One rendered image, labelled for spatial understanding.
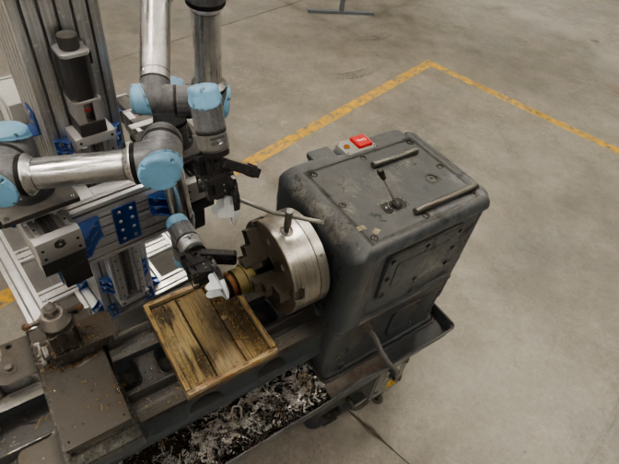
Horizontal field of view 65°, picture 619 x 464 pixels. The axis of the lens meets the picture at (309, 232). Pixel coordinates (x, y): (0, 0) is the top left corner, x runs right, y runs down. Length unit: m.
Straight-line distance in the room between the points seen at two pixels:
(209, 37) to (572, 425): 2.44
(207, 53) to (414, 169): 0.77
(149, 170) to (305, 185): 0.48
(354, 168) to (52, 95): 0.98
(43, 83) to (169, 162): 0.56
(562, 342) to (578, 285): 0.52
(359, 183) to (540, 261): 2.16
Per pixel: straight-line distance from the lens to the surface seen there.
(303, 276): 1.39
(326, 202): 1.48
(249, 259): 1.46
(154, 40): 1.36
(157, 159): 1.34
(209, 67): 1.63
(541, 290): 3.36
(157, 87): 1.28
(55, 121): 1.82
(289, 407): 1.81
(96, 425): 1.42
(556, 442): 2.82
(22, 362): 1.65
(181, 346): 1.59
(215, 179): 1.21
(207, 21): 1.55
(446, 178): 1.71
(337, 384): 1.93
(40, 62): 1.70
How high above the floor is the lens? 2.24
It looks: 46 degrees down
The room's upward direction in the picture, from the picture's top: 9 degrees clockwise
